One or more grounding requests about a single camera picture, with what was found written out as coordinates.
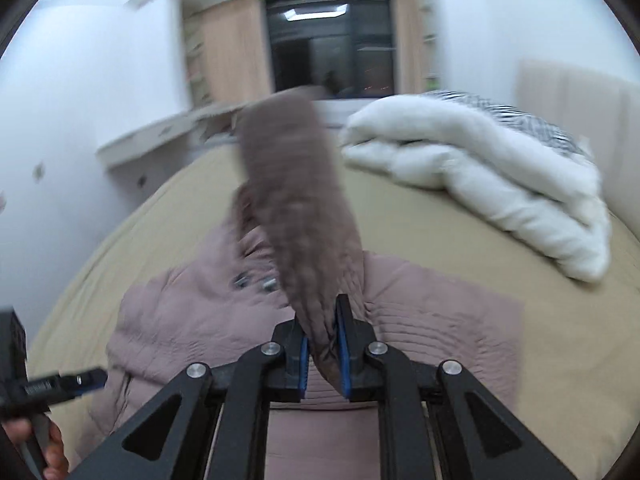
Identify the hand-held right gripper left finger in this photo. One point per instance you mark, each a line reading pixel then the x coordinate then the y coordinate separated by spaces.
pixel 301 367

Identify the dark window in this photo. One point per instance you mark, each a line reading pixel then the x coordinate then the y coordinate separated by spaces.
pixel 325 45

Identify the wall shelf unit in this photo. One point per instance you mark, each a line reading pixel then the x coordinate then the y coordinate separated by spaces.
pixel 429 45
pixel 195 60

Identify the beige padded headboard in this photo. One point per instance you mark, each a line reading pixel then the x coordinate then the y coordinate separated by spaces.
pixel 570 110

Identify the zebra striped pillow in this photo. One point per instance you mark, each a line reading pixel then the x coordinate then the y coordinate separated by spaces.
pixel 530 122

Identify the mauve quilted down jacket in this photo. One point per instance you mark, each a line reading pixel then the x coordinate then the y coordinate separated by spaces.
pixel 200 310

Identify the white wall desk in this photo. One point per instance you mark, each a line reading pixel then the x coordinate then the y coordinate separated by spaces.
pixel 150 135

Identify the white wall socket with plug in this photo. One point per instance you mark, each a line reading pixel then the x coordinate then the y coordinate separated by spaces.
pixel 38 171

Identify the white folded duvet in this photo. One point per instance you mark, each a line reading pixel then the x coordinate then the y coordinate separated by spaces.
pixel 480 180

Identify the beige curtain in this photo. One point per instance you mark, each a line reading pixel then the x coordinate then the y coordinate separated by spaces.
pixel 235 50
pixel 407 40

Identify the bed with tan sheet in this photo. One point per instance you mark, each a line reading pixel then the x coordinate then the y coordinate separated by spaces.
pixel 450 240

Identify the person's left hand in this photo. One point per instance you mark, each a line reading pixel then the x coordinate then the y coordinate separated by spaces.
pixel 56 452

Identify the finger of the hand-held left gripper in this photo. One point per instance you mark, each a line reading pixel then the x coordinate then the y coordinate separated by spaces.
pixel 82 382

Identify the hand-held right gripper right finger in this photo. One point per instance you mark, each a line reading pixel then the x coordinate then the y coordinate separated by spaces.
pixel 342 360

